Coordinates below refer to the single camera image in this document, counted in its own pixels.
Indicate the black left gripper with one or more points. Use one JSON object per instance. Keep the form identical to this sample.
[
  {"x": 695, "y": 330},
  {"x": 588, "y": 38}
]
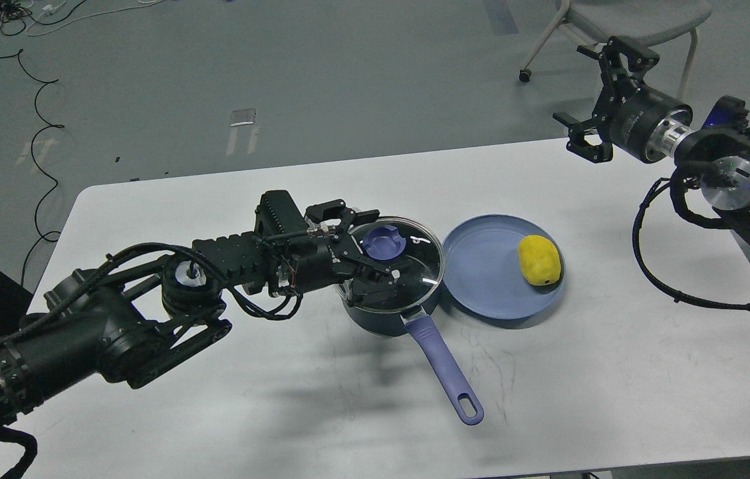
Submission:
[{"x": 317, "y": 262}]

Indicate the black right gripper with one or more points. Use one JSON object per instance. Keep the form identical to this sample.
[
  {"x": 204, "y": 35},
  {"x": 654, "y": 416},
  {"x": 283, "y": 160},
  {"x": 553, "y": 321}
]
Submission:
[{"x": 623, "y": 63}]

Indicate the glass pot lid blue knob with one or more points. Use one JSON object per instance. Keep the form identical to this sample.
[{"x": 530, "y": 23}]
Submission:
[{"x": 413, "y": 256}]

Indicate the yellow potato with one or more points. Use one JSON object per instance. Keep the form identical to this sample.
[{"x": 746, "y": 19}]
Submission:
[{"x": 540, "y": 261}]

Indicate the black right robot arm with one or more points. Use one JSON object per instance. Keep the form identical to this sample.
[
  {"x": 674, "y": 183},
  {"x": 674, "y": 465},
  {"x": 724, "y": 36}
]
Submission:
[{"x": 710, "y": 186}]

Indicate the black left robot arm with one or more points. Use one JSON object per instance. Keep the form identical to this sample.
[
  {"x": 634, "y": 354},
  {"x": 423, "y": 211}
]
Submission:
[{"x": 152, "y": 306}]

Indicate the grey office chair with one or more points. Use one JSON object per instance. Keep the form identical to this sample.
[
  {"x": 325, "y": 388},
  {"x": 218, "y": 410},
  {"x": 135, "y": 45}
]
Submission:
[{"x": 651, "y": 23}]

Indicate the blue round plate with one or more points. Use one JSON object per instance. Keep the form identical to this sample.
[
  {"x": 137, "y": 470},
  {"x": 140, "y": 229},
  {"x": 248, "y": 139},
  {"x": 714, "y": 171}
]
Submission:
[{"x": 483, "y": 272}]

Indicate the dark pot with purple handle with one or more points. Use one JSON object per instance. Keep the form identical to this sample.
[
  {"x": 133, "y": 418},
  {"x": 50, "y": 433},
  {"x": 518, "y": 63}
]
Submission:
[{"x": 418, "y": 323}]

